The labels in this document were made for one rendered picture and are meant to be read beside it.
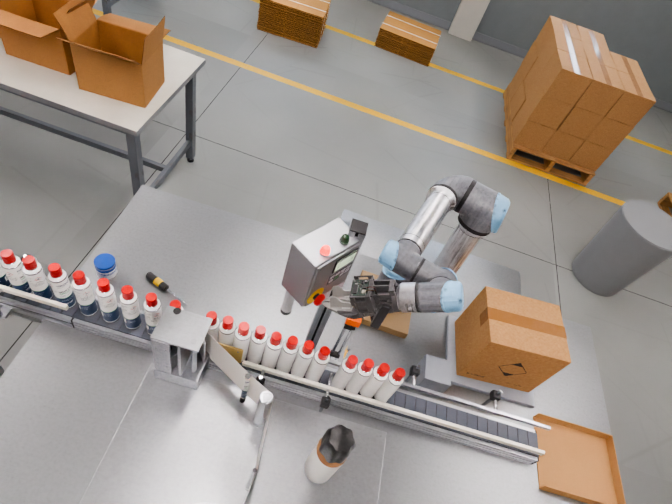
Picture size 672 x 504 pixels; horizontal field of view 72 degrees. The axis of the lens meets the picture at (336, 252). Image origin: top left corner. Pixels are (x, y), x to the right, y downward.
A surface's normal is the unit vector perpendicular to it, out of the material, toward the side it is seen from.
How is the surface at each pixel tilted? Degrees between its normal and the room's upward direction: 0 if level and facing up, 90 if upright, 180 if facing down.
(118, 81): 90
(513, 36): 90
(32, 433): 0
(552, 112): 90
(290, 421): 0
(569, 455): 0
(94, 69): 90
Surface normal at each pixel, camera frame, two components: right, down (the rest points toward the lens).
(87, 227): 0.24, -0.61
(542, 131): -0.22, 0.72
